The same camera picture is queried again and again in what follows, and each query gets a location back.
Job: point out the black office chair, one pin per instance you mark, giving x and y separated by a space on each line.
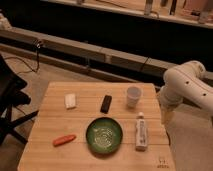
11 95

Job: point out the white tube with label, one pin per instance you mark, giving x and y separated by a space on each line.
141 140

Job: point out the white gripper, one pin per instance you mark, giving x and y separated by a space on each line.
167 115

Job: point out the wooden table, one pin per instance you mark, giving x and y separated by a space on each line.
55 120

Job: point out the small black box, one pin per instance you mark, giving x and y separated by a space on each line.
106 104

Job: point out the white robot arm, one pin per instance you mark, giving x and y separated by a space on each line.
184 81

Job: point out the translucent plastic cup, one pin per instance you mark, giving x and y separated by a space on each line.
133 96

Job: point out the green ceramic bowl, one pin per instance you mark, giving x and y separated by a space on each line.
104 135

